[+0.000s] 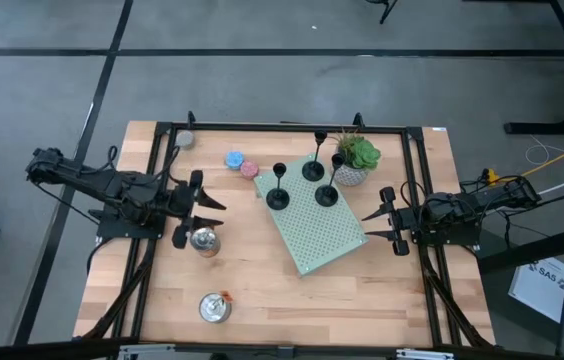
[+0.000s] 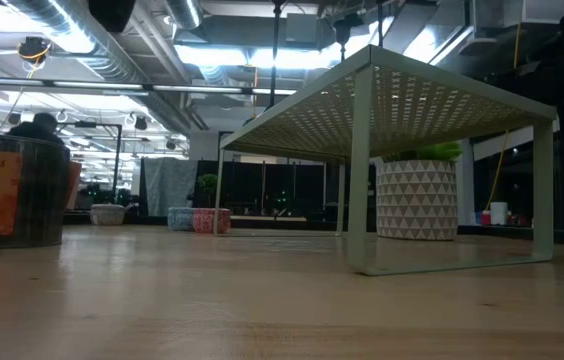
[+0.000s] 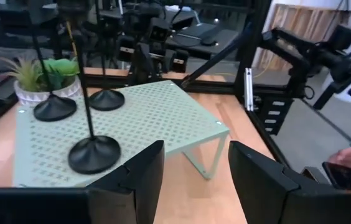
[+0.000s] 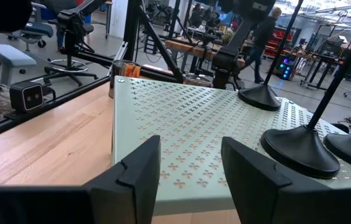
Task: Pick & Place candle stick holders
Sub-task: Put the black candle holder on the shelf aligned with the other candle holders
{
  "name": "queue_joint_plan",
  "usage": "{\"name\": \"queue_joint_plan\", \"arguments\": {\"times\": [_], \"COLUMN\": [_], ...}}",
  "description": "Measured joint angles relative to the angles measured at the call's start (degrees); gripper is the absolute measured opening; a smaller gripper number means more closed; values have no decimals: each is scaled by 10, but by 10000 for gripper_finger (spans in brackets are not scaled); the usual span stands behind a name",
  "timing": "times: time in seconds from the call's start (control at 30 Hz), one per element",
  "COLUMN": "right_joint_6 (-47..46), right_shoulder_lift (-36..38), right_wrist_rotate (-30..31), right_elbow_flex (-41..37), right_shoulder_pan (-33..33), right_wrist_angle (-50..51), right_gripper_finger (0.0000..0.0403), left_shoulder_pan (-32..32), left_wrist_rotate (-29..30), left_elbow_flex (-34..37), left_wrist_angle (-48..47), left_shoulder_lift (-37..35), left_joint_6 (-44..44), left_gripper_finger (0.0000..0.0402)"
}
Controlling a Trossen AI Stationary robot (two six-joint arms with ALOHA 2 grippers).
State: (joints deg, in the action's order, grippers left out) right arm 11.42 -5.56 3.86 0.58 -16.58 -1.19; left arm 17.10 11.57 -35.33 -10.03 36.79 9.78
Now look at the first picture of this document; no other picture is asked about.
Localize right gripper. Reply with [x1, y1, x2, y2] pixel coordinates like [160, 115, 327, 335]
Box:
[361, 186, 421, 257]

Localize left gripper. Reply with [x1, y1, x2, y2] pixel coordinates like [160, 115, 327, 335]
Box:
[169, 169, 227, 250]

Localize silver candle tin orange label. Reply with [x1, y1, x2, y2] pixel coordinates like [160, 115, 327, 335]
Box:
[198, 290, 234, 324]
[189, 227, 222, 259]

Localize blue patterned candle holder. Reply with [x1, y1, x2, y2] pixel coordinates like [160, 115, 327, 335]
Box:
[224, 151, 246, 171]

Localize red patterned candle holder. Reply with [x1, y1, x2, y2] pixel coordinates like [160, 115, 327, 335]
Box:
[239, 160, 260, 180]

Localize black candlestick holder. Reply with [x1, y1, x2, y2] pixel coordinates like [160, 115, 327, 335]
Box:
[301, 129, 328, 183]
[314, 152, 347, 208]
[265, 162, 291, 211]

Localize grey patterned candle holder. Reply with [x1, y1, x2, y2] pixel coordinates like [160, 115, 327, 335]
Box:
[175, 129, 196, 150]

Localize succulent in triangle-pattern pot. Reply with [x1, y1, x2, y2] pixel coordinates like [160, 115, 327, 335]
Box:
[333, 128, 382, 187]

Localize white paper sign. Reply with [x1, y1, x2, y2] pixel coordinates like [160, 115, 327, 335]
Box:
[507, 257, 564, 324]

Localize black desk base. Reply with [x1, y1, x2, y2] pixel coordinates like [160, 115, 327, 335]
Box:
[504, 0, 564, 136]

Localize black stand leg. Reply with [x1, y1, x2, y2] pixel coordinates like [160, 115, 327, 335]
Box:
[365, 0, 399, 25]

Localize black aluminium table frame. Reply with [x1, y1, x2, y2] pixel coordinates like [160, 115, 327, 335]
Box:
[79, 110, 496, 360]

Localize yellow cable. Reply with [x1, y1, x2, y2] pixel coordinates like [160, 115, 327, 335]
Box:
[484, 133, 564, 184]

